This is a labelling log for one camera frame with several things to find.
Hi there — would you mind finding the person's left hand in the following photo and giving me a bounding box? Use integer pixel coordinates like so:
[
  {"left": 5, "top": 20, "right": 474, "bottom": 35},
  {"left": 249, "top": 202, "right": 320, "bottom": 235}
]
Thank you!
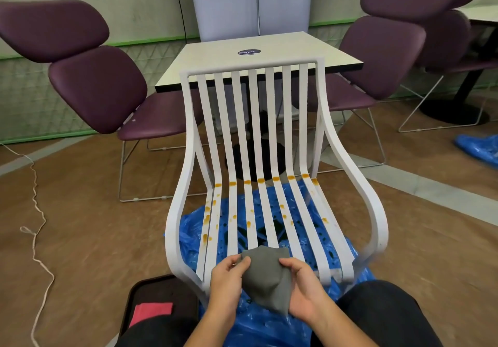
[{"left": 210, "top": 254, "right": 252, "bottom": 321}]

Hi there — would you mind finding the blue plastic sheet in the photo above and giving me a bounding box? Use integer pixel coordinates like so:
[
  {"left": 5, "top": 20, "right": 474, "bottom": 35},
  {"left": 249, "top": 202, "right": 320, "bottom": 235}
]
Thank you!
[
  {"left": 163, "top": 179, "right": 378, "bottom": 347},
  {"left": 454, "top": 133, "right": 498, "bottom": 171}
]

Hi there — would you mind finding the person's left forearm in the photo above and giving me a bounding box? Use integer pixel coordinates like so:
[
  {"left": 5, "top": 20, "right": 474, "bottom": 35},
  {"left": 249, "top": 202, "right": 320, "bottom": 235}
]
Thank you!
[{"left": 182, "top": 303, "right": 239, "bottom": 347}]

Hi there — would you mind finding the black round table base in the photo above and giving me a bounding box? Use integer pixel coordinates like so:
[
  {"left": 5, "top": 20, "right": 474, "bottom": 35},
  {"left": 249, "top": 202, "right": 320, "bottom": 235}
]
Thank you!
[
  {"left": 419, "top": 22, "right": 498, "bottom": 126},
  {"left": 224, "top": 109, "right": 305, "bottom": 184}
]

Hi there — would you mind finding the pink cloth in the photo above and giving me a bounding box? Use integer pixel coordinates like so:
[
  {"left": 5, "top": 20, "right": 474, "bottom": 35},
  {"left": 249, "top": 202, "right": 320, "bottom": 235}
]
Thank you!
[{"left": 128, "top": 302, "right": 174, "bottom": 329}]

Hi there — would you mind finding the purple lounge chair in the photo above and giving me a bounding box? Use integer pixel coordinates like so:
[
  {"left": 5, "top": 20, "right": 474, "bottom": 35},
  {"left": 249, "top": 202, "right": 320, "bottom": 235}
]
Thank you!
[
  {"left": 398, "top": 0, "right": 498, "bottom": 134},
  {"left": 291, "top": 0, "right": 472, "bottom": 175},
  {"left": 0, "top": 0, "right": 219, "bottom": 203}
]

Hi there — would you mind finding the white cord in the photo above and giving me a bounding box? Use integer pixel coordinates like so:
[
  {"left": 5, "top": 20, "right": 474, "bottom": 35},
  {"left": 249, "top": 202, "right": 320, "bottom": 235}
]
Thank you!
[{"left": 0, "top": 142, "right": 56, "bottom": 347}]

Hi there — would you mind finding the person's right hand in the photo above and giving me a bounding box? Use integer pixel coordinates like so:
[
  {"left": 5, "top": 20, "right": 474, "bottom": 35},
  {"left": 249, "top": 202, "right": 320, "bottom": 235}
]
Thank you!
[{"left": 278, "top": 257, "right": 336, "bottom": 325}]

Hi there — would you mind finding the white slatted chair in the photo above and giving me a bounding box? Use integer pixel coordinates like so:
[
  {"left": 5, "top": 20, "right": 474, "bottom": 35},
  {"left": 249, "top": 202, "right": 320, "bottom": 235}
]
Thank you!
[{"left": 164, "top": 58, "right": 390, "bottom": 309}]

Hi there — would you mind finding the person's right forearm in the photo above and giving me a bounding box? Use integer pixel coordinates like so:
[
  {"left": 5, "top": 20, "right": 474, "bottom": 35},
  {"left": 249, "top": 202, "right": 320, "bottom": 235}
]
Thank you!
[{"left": 306, "top": 300, "right": 380, "bottom": 347}]

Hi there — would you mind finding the dark brown tray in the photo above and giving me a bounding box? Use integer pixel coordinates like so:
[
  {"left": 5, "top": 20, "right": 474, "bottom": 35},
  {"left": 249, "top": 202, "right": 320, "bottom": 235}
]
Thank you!
[{"left": 118, "top": 274, "right": 200, "bottom": 347}]

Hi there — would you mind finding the grey cleaning cloth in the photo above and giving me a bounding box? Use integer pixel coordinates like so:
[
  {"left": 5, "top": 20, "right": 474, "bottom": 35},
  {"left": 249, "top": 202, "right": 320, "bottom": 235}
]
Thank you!
[{"left": 238, "top": 245, "right": 294, "bottom": 317}]

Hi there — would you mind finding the cream square table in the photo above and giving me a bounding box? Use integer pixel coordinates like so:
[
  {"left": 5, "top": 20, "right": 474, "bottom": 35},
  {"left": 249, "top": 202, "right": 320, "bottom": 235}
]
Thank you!
[
  {"left": 154, "top": 30, "right": 364, "bottom": 95},
  {"left": 454, "top": 4, "right": 498, "bottom": 25}
]

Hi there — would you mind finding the black wall cable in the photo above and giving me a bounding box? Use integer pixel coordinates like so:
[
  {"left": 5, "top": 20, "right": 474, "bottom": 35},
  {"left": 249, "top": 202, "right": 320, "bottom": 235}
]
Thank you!
[{"left": 172, "top": 0, "right": 190, "bottom": 41}]

